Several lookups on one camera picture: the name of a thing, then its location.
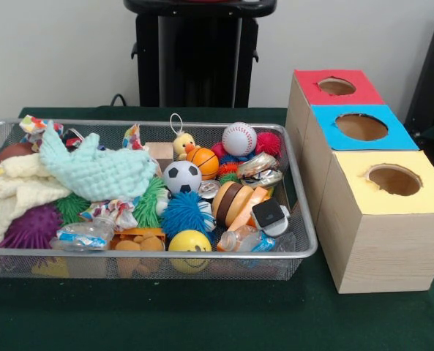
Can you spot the mint green knitted cloth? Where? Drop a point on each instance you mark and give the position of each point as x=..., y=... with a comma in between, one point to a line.
x=99, y=172

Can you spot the wooden box with three holes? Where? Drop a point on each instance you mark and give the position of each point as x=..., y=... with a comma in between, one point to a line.
x=385, y=248

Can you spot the small orange basketball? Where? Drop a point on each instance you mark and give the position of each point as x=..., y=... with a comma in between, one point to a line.
x=203, y=162

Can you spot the toy hamburger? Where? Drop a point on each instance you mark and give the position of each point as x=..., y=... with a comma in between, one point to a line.
x=231, y=203

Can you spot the black and white soccer ball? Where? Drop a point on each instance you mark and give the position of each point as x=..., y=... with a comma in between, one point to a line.
x=182, y=177

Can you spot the white baseball with red stitching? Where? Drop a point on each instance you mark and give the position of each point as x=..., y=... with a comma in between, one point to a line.
x=239, y=138

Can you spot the yellow duck plush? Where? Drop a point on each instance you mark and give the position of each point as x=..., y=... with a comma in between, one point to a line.
x=183, y=144

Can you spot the blue fuzzy puffer ball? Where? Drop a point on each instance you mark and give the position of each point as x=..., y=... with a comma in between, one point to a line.
x=185, y=215

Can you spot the yellow smiley ball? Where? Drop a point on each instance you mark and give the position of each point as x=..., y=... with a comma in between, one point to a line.
x=188, y=243

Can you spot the purple spiky ball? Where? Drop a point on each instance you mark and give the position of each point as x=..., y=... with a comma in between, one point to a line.
x=31, y=226

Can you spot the cream knitted cloth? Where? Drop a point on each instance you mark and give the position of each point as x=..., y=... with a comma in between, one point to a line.
x=19, y=194

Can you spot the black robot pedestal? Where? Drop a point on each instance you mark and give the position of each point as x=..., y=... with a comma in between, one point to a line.
x=194, y=66

